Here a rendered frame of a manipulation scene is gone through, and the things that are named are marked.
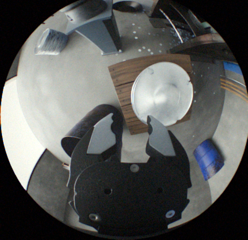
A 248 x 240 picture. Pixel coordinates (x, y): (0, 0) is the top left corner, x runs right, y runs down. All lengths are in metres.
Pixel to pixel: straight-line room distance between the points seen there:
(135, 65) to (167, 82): 0.14
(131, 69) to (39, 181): 4.28
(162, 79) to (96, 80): 0.57
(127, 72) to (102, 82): 0.42
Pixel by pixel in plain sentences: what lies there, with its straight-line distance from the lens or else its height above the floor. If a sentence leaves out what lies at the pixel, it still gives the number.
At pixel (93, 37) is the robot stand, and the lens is 0.45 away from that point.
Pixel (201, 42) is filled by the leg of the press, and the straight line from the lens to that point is 0.53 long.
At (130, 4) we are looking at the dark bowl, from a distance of 1.17.
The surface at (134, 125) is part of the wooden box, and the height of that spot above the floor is 0.35.
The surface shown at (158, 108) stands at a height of 0.39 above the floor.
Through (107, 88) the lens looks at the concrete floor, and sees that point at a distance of 0.69.
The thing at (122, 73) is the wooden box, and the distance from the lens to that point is 0.31.
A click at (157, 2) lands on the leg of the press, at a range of 0.84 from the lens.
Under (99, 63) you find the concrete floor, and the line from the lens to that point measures 0.73.
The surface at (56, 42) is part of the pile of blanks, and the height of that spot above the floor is 0.16.
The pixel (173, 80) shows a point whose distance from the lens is 0.33.
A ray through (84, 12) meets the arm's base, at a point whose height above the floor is 0.49.
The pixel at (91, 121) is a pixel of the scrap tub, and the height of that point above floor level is 0.33.
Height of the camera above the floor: 0.66
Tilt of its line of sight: 61 degrees down
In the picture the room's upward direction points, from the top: 175 degrees counter-clockwise
